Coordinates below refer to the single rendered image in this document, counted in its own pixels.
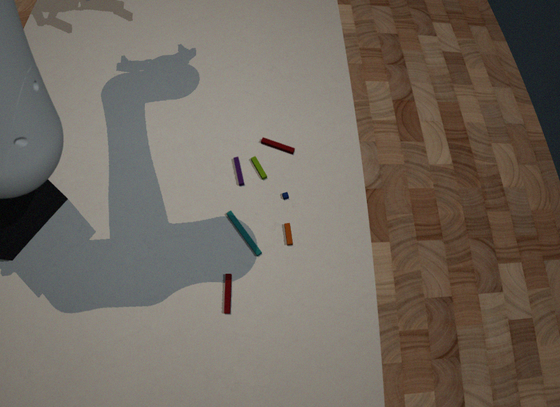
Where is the turquoise rod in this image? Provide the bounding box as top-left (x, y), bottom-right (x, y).
top-left (227, 210), bottom-right (262, 256)

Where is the orange rod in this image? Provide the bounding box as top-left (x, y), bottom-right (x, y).
top-left (284, 223), bottom-right (293, 245)

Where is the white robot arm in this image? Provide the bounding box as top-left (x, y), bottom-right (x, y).
top-left (0, 0), bottom-right (63, 198)

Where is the purple rod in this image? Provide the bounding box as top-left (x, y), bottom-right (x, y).
top-left (234, 157), bottom-right (244, 186)

